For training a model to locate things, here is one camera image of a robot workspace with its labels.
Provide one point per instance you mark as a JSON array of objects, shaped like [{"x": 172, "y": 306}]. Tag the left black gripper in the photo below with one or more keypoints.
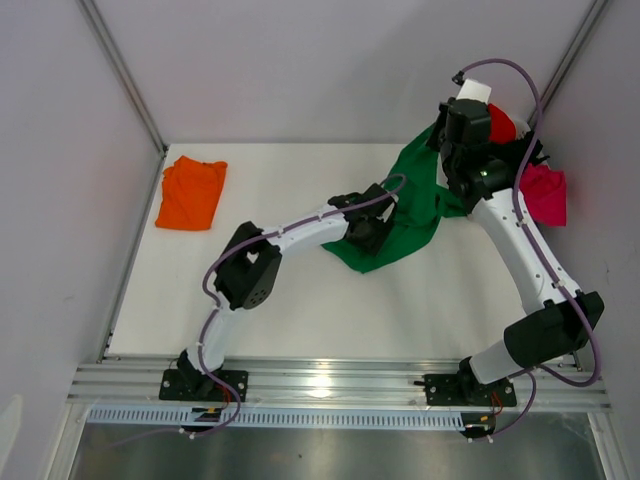
[{"x": 382, "y": 228}]

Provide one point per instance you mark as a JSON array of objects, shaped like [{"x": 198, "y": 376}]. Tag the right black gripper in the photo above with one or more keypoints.
[{"x": 447, "y": 163}]

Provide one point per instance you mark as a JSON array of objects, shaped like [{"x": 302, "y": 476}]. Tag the green t shirt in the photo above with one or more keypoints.
[{"x": 422, "y": 203}]

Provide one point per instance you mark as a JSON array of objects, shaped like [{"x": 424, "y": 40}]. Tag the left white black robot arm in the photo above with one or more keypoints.
[{"x": 244, "y": 275}]

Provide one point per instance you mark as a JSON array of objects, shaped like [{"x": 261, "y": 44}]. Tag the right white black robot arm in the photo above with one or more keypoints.
[{"x": 559, "y": 317}]

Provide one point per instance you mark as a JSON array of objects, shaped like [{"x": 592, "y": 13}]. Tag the black t shirt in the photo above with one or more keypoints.
[{"x": 515, "y": 152}]

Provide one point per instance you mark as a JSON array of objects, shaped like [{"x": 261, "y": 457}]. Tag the red t shirt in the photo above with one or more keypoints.
[{"x": 503, "y": 130}]

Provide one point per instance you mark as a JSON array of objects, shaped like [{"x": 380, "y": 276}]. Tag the white plastic basket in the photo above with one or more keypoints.
[{"x": 522, "y": 128}]

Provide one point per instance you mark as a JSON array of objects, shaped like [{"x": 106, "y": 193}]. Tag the magenta t shirt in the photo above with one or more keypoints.
[{"x": 545, "y": 194}]

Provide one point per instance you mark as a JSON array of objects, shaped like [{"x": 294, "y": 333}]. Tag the orange folded t shirt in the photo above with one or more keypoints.
[{"x": 191, "y": 191}]

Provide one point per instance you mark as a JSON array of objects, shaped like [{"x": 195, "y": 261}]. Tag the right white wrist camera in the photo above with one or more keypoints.
[{"x": 474, "y": 90}]

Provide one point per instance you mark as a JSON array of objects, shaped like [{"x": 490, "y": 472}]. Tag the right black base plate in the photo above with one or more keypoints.
[{"x": 461, "y": 389}]

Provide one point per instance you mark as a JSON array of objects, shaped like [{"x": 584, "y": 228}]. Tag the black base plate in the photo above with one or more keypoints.
[
  {"x": 175, "y": 386},
  {"x": 461, "y": 389}
]

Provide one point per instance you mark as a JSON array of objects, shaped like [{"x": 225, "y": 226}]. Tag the aluminium mounting rail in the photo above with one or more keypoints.
[{"x": 320, "y": 383}]

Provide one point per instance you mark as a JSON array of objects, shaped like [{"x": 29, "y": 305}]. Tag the right aluminium frame post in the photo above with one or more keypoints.
[{"x": 579, "y": 40}]

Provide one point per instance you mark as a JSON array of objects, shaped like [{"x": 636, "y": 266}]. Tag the aluminium frame post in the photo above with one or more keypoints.
[
  {"x": 98, "y": 26},
  {"x": 579, "y": 40}
]

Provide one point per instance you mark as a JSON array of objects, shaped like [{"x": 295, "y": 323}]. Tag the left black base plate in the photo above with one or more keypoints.
[{"x": 175, "y": 386}]

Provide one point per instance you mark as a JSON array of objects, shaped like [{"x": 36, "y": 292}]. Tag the white slotted cable duct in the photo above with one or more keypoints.
[{"x": 410, "y": 420}]

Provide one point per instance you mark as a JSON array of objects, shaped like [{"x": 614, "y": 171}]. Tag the left aluminium frame post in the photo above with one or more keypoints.
[{"x": 98, "y": 26}]

